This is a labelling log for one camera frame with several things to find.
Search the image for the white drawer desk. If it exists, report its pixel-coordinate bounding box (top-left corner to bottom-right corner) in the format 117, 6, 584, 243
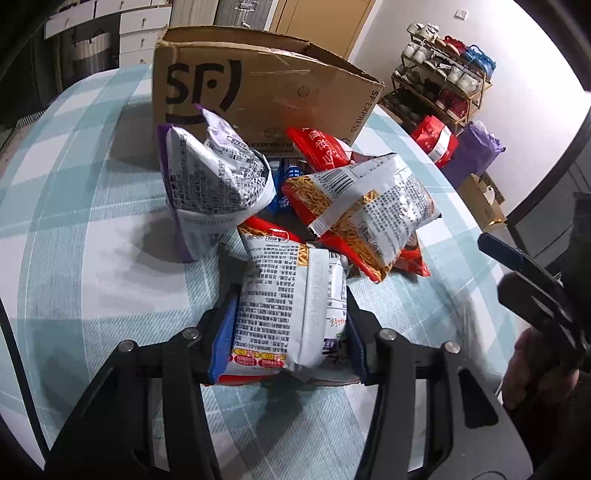
44, 1, 172, 67

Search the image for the cardboard SF express box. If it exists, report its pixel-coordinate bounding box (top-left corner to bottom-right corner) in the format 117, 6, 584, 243
152, 26, 385, 153

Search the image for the white red balloon gum bag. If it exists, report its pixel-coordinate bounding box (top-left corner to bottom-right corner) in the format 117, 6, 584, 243
286, 127, 355, 172

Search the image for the woven laundry basket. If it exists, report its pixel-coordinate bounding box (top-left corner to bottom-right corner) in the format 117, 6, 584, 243
71, 32, 112, 79

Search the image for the silver purple snack bag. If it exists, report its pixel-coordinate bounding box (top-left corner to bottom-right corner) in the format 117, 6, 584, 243
156, 109, 276, 263

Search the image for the shoe rack with shoes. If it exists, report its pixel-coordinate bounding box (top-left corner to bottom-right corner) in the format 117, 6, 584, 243
381, 22, 496, 134

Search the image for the blue cookie packet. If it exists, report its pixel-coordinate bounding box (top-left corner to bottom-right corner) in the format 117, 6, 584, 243
267, 157, 308, 216

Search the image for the beige suitcase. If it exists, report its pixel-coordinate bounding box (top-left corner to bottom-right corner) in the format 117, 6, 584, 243
169, 0, 218, 27

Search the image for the wooden door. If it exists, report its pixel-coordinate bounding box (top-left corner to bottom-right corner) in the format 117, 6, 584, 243
270, 0, 376, 58

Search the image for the white red noodle snack bag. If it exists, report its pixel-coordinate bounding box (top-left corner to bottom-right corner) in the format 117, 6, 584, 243
283, 153, 440, 267

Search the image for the person's right hand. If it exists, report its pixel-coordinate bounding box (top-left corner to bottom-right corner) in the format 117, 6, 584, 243
501, 327, 590, 415

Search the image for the silver suitcase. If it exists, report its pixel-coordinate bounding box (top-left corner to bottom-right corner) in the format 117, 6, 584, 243
214, 0, 279, 30

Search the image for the red gift bag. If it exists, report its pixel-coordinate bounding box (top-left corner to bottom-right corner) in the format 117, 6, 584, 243
411, 115, 459, 169

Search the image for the red orange cookie packet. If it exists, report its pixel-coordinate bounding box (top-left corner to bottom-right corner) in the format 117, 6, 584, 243
318, 231, 431, 283

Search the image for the small cardboard box on floor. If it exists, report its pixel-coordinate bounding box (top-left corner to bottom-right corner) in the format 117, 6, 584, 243
458, 174, 506, 233

